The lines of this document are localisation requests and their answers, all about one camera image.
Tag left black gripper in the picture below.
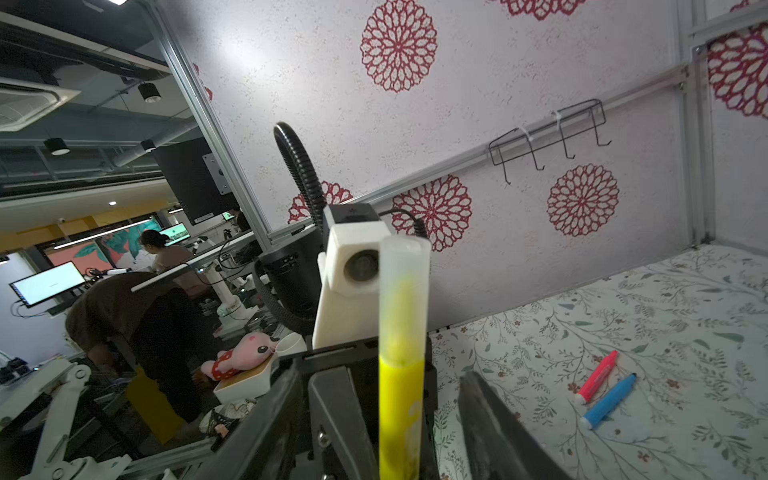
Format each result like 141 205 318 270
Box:
254 226 379 479

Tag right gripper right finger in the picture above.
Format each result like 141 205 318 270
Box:
458 371 569 480

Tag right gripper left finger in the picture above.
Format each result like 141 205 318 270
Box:
195 368 304 480

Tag pink highlighter pen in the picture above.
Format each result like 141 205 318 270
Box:
574 350 618 405

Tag clear pen cap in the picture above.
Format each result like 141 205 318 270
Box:
379 236 431 367

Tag yellow highlighter pen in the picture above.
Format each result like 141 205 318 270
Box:
379 356 425 480

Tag blue highlighter pen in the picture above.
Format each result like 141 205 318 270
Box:
580 374 637 430

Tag pink plush toy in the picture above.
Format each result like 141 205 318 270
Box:
200 332 278 381

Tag person in brown top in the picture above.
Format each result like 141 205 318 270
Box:
65 272 201 424

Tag seated person background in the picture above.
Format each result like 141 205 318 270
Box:
139 229 208 299

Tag computer monitor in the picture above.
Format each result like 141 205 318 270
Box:
10 261 86 307

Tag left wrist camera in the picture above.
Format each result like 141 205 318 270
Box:
312 203 392 349

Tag black wire wall basket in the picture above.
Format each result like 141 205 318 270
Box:
486 98 612 185

